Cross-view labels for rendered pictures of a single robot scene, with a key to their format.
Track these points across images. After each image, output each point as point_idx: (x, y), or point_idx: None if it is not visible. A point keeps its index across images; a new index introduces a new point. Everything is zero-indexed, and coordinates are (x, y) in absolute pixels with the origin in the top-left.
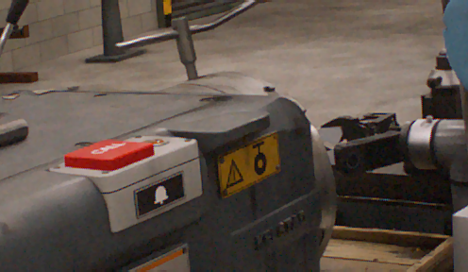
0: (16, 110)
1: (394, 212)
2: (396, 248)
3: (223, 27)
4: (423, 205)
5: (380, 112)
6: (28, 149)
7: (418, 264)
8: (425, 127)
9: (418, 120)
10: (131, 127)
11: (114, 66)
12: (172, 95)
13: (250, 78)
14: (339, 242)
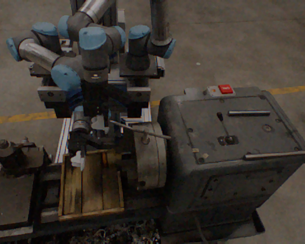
0: (214, 138)
1: (39, 185)
2: (68, 171)
3: None
4: (40, 173)
5: (68, 143)
6: (231, 107)
7: (90, 151)
8: (84, 123)
9: (80, 126)
10: (208, 101)
11: None
12: (182, 113)
13: (136, 128)
14: (67, 192)
